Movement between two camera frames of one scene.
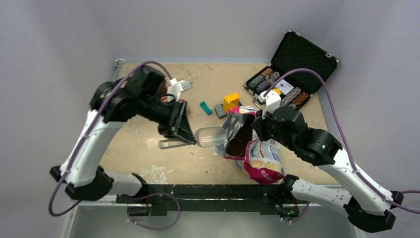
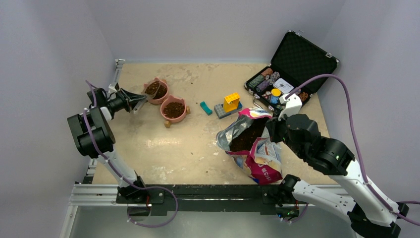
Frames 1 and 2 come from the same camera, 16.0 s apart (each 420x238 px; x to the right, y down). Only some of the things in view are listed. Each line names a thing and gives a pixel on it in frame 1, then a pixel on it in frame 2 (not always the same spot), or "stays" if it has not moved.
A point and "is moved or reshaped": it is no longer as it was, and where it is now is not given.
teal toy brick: [205, 108] stays
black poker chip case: [295, 52] stays
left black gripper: [182, 129] to [128, 98]
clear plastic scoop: [202, 137] is moved or reshaped
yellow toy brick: [231, 101] stays
